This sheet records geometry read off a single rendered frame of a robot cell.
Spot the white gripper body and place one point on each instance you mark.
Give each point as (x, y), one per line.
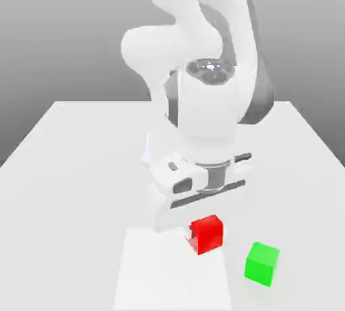
(175, 212)

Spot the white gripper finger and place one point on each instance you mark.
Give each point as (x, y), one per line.
(192, 242)

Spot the small red cube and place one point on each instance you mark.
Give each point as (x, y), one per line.
(209, 234)

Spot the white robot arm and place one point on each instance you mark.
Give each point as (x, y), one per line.
(204, 111)

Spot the small green cube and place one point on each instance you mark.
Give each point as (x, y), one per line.
(261, 264)

